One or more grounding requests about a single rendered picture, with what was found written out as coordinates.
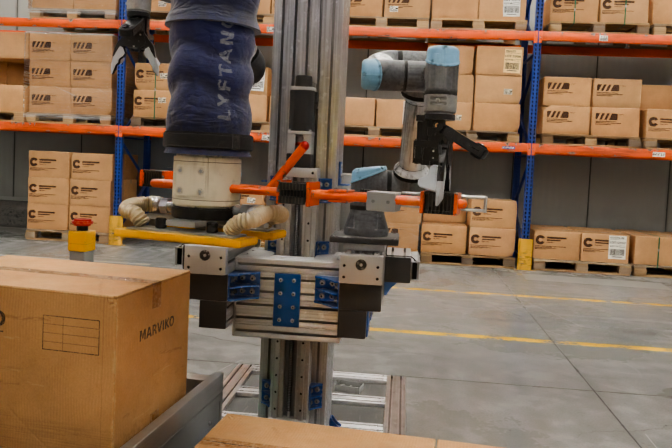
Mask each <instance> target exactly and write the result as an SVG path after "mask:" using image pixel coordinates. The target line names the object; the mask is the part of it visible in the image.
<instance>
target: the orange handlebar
mask: <svg viewBox="0 0 672 448"><path fill-rule="evenodd" d="M150 185H151V186H152V187H156V188H169V189H172V188H173V176H170V179H152V180H151V181H150ZM229 190H230V192H231V193H240V194H254V195H268V196H276V190H277V187H266V186H262V185H247V184H239V185H236V184H232V185H231V186H230V188H229ZM353 191H355V190H351V189H347V188H346V189H338V188H334V189H328V190H322V189H317V190H311V193H310V197H311V199H324V200H327V202H334V203H337V202H338V203H345V204H348V203H351V202H366V200H367V192H353ZM395 203H396V205H408V206H420V196H412V195H397V196H396V198H395ZM467 205H468V203H467V201H466V200H464V199H459V200H458V209H464V208H466V207H467Z"/></svg>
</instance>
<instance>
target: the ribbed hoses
mask: <svg viewBox="0 0 672 448"><path fill-rule="evenodd" d="M152 197H160V196H149V197H148V196H147V197H144V196H143V197H140V196H139V197H132V198H129V199H126V200H124V201H123V202H121V204H120V205H119V208H118V212H119V214H120V215H121V216H122V217H123V218H124V219H127V220H129V221H131V222H133V225H135V227H141V226H143V225H146V224H147V223H148V222H149V221H150V220H151V219H149V217H147V214H145V211H146V212H147V211H149V212H151V210H152V212H153V211H154V207H152ZM254 208H255V210H254ZM254 208H253V211H250V212H248V213H246V214H245V213H242V214H238V215H234V216H233V217H232V218H231V219H229V221H228V222H227V223H226V225H225V226H224V227H223V231H224V232H225V234H226V235H239V234H240V233H241V232H242V231H243V230H244V229H245V230H247V229H251V228H256V227H259V226H261V225H263V224H265V223H269V226H268V228H264V229H270V227H272V225H275V224H280V223H284V222H286V221H287V220H288V218H289V211H288V210H287V208H285V207H283V206H280V205H266V206H265V205H259V206H258V205H257V207H256V206H255V207H254Z"/></svg>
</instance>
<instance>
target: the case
mask: <svg viewBox="0 0 672 448"><path fill-rule="evenodd" d="M189 294H190V271H189V270H179V269H168V268H156V267H144V266H132V265H121V264H109V263H97V262H86V261H74V260H62V259H51V258H39V257H27V256H15V255H6V256H0V448H120V447H121V446H123V445H124V444H125V443H126V442H128V441H129V440H130V439H131V438H133V437H134V436H135V435H136V434H138V433H139V432H140V431H141V430H143V429H144V428H145V427H146V426H148V425H149V424H150V423H151V422H153V421H154V420H155V419H156V418H158V417H159V416H160V415H161V414H163V413H164V412H165V411H166V410H168V409H169V408H170V407H171V406H173V405H174V404H175V403H176V402H178V401H179V400H180V399H181V398H183V397H184V396H185V395H186V380H187V351H188V323H189Z"/></svg>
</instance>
